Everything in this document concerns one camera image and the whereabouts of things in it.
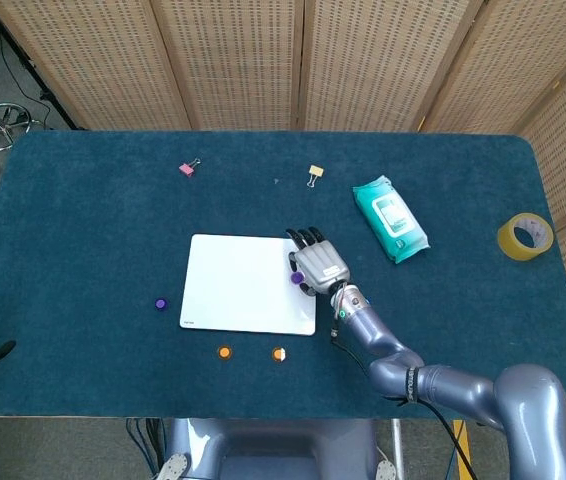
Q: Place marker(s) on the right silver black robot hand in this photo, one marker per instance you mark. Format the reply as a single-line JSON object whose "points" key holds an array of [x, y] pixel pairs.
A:
{"points": [[320, 262]]}

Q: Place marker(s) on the purple round magnet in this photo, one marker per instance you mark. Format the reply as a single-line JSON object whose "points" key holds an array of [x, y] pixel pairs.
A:
{"points": [[161, 303], [296, 277]]}

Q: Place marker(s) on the orange round magnet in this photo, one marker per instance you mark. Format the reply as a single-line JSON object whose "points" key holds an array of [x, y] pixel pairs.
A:
{"points": [[278, 354], [224, 352]]}

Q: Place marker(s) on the white rectangular board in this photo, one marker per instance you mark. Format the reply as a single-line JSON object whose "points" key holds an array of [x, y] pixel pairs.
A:
{"points": [[233, 285]]}

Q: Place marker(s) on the green wet wipes pack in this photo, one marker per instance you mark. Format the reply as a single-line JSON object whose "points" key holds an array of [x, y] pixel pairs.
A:
{"points": [[390, 217]]}

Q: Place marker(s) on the yellow binder clip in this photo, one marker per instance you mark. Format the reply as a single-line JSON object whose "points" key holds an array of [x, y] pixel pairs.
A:
{"points": [[316, 171]]}

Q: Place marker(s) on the dark blue table mat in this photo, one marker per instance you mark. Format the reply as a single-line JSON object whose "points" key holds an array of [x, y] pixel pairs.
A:
{"points": [[88, 225]]}

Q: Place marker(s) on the pink binder clip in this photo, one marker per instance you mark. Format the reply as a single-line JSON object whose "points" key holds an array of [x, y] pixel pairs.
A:
{"points": [[186, 169]]}

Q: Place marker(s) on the yellowish packing tape roll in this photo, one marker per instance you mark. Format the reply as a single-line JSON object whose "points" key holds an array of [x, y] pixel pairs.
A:
{"points": [[505, 245]]}

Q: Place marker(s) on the blue-grey robot torso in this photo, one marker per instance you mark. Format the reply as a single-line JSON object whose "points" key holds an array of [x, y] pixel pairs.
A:
{"points": [[273, 450]]}

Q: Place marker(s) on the white metal table leg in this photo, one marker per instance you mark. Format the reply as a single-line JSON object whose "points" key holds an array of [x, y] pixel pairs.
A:
{"points": [[398, 445]]}

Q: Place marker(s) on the black stand pole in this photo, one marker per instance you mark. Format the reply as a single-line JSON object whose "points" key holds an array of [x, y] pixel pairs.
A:
{"points": [[27, 62]]}

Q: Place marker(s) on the yellow floor tape strip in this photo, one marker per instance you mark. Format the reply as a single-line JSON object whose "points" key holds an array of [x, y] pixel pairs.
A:
{"points": [[463, 450]]}

